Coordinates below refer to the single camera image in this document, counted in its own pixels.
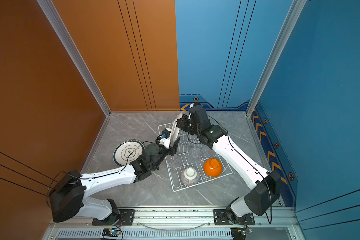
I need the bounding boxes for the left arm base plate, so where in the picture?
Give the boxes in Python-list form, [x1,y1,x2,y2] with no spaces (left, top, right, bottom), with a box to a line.
[92,209,135,226]

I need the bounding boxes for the white ribbed bowl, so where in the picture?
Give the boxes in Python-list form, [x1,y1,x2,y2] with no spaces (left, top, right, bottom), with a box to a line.
[181,167,200,187]

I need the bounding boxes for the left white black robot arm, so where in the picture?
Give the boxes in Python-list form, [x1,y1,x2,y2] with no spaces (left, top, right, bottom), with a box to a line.
[48,137,181,225]

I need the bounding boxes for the left green circuit board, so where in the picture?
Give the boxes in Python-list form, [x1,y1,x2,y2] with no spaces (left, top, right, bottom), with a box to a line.
[102,228,123,240]

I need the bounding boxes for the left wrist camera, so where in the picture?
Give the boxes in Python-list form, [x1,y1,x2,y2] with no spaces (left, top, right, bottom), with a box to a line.
[161,128,172,149]

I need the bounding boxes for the green rimmed white plate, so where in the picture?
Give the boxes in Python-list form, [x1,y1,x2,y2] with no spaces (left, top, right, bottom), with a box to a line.
[112,140,145,168]

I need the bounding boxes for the orange bowl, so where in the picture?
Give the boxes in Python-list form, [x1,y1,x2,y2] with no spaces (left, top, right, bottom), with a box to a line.
[203,158,223,178]

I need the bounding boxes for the aluminium front rail frame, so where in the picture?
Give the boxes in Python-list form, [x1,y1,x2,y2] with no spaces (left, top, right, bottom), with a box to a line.
[43,207,305,240]

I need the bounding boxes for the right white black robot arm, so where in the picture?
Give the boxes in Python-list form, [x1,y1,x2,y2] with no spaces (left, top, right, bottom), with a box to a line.
[173,105,283,225]

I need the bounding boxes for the white wire dish rack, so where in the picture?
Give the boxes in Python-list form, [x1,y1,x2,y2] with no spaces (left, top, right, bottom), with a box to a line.
[166,130,233,192]

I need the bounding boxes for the right green circuit board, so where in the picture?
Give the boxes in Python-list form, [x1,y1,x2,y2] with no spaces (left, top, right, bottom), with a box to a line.
[231,228,253,240]

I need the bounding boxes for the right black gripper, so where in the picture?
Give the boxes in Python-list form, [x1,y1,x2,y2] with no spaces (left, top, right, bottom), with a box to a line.
[175,114,202,137]

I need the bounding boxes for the green circuit board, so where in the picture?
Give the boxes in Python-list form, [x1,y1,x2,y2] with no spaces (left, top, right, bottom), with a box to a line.
[231,228,253,240]
[102,228,123,240]

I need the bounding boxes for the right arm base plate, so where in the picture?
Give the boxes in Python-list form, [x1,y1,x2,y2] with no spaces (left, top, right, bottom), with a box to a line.
[213,209,255,226]

